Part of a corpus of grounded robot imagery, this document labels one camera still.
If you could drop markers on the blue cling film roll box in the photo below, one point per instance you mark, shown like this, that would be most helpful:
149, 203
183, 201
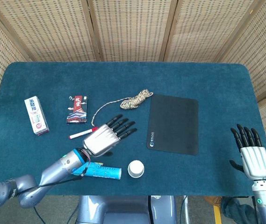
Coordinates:
104, 172

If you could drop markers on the red and white marker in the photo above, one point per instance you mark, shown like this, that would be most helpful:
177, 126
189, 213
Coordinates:
80, 134

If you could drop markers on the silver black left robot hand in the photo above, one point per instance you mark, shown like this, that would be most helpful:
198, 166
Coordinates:
101, 141

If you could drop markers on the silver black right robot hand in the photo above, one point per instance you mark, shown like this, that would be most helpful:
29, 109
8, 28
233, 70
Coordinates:
255, 161

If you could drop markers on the grey metal table leg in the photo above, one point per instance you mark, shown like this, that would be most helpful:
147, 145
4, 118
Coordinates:
186, 210

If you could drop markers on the grey robot torso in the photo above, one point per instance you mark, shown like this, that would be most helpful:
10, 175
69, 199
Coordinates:
123, 210

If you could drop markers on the woven bamboo folding screen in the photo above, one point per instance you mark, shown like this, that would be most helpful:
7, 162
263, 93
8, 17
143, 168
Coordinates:
132, 28

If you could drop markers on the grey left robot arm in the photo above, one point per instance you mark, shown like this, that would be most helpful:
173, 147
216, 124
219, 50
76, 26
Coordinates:
41, 179

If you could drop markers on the white paper cup green flower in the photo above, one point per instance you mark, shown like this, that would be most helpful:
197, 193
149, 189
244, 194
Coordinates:
135, 166

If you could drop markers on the white pink toothpaste carton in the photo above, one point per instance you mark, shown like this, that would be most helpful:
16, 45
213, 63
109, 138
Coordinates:
36, 115

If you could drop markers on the brown shoe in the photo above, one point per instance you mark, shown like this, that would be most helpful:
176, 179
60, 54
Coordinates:
213, 200

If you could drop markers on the black mouse pad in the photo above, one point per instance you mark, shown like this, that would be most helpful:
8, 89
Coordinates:
173, 123

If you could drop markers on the blue felt table cloth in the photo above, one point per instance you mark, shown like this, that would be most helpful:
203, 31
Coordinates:
123, 79

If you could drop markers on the blue jeans leg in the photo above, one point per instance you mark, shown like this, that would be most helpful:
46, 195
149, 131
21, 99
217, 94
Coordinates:
236, 210

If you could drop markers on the black red small packet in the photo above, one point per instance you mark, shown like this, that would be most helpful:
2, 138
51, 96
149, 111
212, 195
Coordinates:
77, 109

